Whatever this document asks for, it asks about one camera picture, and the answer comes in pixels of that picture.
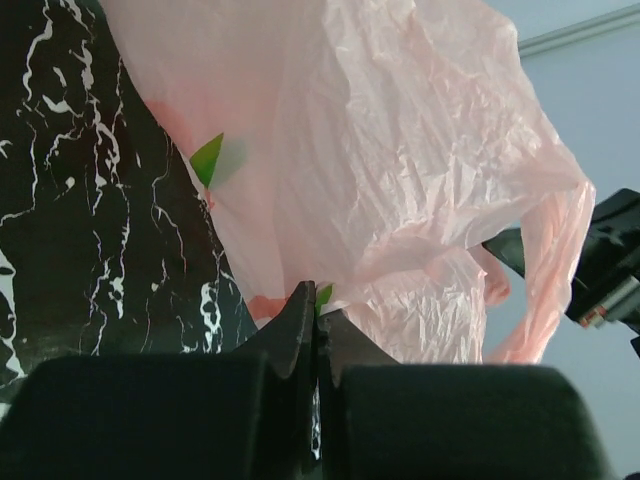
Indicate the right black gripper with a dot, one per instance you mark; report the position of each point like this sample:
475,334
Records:
605,288

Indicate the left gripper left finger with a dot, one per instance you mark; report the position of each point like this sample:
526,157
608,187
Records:
246,414

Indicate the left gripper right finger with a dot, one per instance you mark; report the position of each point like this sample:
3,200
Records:
381,419

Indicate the pink plastic bag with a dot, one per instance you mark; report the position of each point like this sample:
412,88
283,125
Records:
372,147

